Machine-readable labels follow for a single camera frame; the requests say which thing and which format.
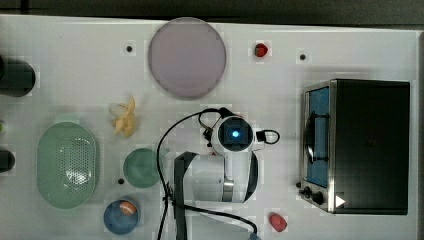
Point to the pink toy fruit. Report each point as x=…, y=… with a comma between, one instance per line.
x=277, y=222

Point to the black cylindrical cup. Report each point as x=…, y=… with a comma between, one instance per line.
x=7, y=161

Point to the peeled toy banana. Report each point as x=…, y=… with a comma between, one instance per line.
x=124, y=118

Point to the green oval colander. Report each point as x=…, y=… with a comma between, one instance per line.
x=67, y=161

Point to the orange slice toy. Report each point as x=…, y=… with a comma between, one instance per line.
x=127, y=208

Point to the red strawberry toy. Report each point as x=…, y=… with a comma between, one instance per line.
x=260, y=50

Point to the grey round plate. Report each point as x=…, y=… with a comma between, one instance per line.
x=187, y=57

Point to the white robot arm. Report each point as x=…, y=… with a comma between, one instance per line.
x=228, y=175

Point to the blue bowl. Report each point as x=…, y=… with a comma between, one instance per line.
x=118, y=223

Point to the silver toaster oven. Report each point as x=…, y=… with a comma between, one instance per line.
x=356, y=146

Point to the green cup with handle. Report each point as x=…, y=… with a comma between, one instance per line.
x=140, y=167

